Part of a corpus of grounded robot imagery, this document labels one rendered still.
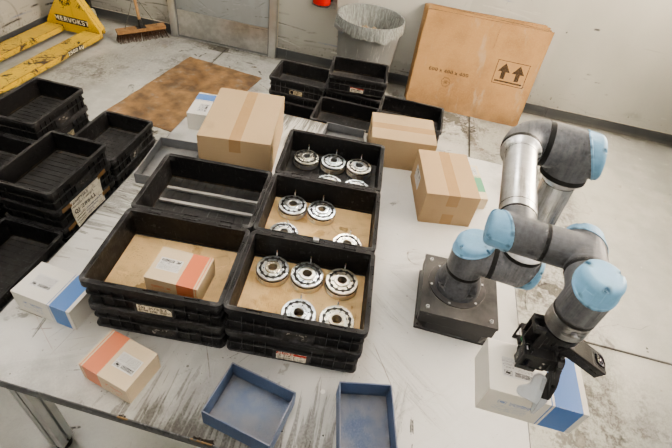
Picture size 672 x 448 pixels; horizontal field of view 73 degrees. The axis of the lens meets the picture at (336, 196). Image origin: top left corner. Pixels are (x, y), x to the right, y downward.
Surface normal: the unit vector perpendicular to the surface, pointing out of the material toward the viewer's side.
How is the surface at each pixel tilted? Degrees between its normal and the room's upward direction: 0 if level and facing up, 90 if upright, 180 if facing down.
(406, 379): 0
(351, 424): 0
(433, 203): 90
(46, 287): 0
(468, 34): 82
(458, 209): 90
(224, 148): 90
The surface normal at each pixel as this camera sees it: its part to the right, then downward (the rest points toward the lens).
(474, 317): 0.08, -0.74
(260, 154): -0.06, 0.66
